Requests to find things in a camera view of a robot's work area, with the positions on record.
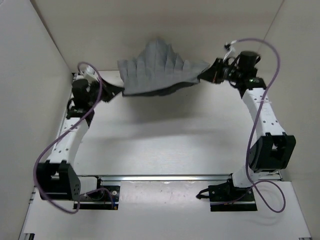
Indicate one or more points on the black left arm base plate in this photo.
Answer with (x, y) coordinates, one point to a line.
(106, 198)

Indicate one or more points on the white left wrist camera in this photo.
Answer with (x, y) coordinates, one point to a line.
(90, 74)

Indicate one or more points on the aluminium table edge rail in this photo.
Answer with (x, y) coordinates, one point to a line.
(164, 178)

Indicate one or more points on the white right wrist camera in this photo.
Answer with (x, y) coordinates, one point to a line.
(229, 48)

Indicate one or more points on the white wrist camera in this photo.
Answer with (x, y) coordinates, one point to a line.
(90, 74)
(229, 48)

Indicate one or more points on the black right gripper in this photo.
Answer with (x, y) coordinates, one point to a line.
(212, 75)

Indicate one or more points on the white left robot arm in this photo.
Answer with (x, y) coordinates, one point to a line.
(56, 176)

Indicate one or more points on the grey pleated skirt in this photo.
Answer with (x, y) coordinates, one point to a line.
(158, 71)

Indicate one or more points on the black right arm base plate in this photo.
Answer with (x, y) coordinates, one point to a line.
(225, 197)

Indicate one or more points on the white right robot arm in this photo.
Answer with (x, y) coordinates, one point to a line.
(273, 147)

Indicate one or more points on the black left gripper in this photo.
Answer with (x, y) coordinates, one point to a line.
(112, 90)

